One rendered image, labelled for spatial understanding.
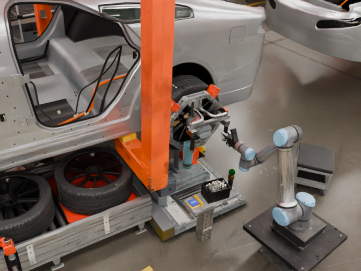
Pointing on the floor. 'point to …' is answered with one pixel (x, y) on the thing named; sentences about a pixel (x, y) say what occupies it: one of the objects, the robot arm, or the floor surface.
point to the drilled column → (204, 225)
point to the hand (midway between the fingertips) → (223, 130)
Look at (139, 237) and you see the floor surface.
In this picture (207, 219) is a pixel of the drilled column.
